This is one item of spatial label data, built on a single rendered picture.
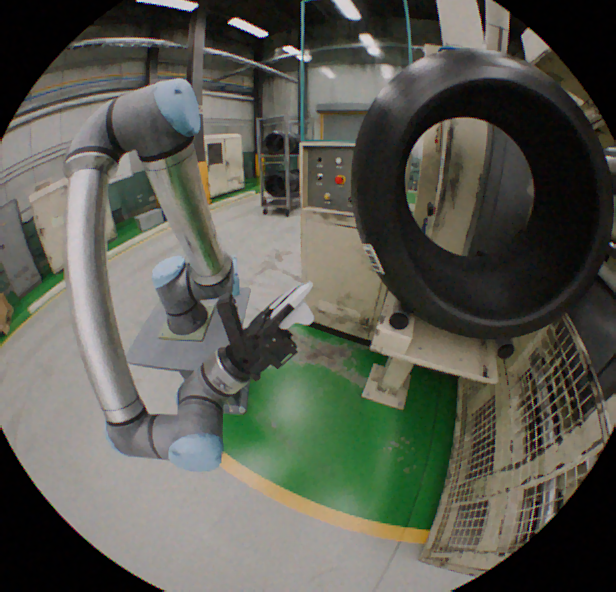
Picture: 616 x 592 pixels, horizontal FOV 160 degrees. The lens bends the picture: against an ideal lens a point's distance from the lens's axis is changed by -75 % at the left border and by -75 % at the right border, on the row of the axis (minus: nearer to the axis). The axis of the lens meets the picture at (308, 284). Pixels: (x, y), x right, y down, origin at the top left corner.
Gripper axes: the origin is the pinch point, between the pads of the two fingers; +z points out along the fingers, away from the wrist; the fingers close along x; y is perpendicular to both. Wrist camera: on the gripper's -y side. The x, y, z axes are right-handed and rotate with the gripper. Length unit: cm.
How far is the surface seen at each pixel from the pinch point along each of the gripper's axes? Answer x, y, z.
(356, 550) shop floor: 27, 97, -64
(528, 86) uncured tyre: 26, -7, 42
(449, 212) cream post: -16, 20, 48
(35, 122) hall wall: -303, -727, -231
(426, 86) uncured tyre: 15.1, -13.6, 31.9
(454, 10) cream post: 9, -35, 91
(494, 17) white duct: 9, -34, 145
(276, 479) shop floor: -17, 68, -76
